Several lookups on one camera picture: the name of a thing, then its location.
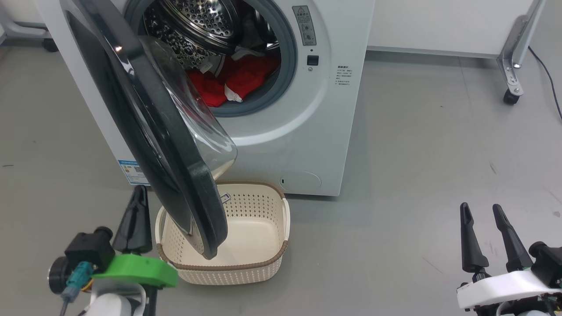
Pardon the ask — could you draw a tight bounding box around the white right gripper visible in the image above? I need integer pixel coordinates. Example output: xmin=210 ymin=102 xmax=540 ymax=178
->
xmin=457 ymin=202 xmax=562 ymax=310

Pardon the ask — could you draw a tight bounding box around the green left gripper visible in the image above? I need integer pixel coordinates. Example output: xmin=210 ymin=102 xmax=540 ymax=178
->
xmin=92 ymin=186 xmax=178 ymax=288

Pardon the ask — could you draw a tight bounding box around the black round glass washer door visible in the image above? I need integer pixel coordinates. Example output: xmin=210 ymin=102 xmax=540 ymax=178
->
xmin=59 ymin=0 xmax=238 ymax=260

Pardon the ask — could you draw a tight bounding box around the plain red shirt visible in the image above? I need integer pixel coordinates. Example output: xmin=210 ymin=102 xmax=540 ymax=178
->
xmin=218 ymin=46 xmax=280 ymax=104

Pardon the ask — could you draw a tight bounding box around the cream perforated laundry basket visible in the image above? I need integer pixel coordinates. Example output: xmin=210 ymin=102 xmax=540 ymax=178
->
xmin=155 ymin=181 xmax=290 ymax=286

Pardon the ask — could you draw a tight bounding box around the white washing machine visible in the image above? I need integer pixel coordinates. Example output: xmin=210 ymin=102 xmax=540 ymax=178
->
xmin=33 ymin=0 xmax=377 ymax=197

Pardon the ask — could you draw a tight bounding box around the perforated steel washer drum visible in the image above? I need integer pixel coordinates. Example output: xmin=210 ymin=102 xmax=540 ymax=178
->
xmin=143 ymin=0 xmax=281 ymax=71

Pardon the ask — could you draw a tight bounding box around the blue energy label sticker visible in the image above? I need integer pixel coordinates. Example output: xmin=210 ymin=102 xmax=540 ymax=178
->
xmin=118 ymin=159 xmax=148 ymax=186

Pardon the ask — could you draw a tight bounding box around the oval drain filter cover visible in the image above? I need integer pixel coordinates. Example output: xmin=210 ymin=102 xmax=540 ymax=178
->
xmin=280 ymin=170 xmax=322 ymax=192

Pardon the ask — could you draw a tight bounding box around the metal leg with black caster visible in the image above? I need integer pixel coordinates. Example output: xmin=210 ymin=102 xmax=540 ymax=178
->
xmin=0 ymin=9 xmax=60 ymax=53
xmin=496 ymin=0 xmax=547 ymax=105

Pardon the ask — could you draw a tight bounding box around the grey warning sticker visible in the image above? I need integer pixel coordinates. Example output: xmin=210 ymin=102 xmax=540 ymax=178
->
xmin=292 ymin=5 xmax=317 ymax=47

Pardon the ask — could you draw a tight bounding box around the teal cable connector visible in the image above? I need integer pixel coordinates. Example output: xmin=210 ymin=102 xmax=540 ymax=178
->
xmin=61 ymin=262 xmax=94 ymax=304

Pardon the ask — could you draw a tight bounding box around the black floor cable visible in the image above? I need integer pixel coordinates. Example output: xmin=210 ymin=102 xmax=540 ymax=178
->
xmin=528 ymin=46 xmax=562 ymax=120

